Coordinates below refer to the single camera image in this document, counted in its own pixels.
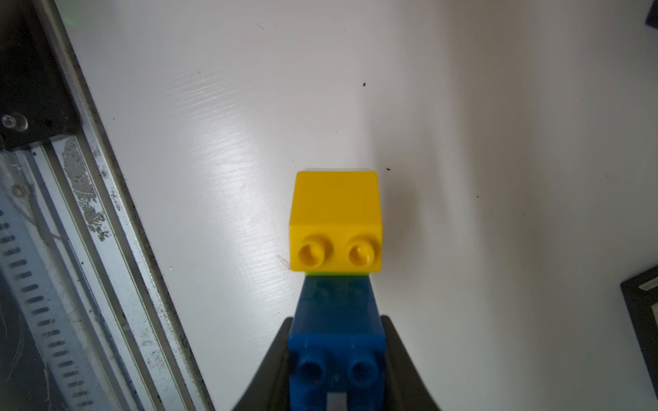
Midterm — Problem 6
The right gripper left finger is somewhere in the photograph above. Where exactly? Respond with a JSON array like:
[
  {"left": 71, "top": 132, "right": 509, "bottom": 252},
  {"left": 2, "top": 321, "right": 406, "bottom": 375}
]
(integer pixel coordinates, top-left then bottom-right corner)
[{"left": 233, "top": 317, "right": 293, "bottom": 411}]

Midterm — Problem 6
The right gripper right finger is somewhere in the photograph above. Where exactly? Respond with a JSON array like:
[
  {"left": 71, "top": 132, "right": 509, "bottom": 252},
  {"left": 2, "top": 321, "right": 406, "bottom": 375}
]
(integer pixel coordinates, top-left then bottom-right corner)
[{"left": 381, "top": 315, "right": 440, "bottom": 411}]

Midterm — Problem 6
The dark blue lego brick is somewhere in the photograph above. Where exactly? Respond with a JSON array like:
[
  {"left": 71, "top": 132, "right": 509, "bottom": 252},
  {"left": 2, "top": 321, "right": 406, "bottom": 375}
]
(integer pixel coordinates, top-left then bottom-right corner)
[{"left": 288, "top": 277, "right": 387, "bottom": 410}]

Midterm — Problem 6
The yellow lego brick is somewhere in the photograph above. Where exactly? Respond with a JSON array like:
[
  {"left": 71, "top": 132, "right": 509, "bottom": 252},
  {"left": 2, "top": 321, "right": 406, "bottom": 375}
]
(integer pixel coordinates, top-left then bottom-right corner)
[{"left": 289, "top": 170, "right": 383, "bottom": 275}]

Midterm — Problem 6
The lime lego brick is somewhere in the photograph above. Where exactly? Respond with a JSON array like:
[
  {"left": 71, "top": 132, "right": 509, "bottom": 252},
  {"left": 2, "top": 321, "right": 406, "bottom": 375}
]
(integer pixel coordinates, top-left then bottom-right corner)
[{"left": 305, "top": 272, "right": 369, "bottom": 277}]

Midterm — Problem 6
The black box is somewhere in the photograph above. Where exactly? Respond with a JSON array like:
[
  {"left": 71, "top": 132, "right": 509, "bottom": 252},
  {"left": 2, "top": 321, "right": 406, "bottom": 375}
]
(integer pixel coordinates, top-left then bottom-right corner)
[{"left": 645, "top": 0, "right": 658, "bottom": 29}]

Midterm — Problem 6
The aluminium front rail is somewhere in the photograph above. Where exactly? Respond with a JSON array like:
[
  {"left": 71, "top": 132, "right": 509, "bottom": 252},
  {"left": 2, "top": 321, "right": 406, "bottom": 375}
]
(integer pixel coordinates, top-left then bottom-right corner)
[{"left": 1, "top": 1, "right": 212, "bottom": 410}]

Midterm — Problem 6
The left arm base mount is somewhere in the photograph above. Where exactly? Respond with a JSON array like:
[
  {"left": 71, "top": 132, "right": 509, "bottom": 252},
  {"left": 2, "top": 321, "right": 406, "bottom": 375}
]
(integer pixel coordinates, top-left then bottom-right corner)
[{"left": 1, "top": 1, "right": 80, "bottom": 151}]

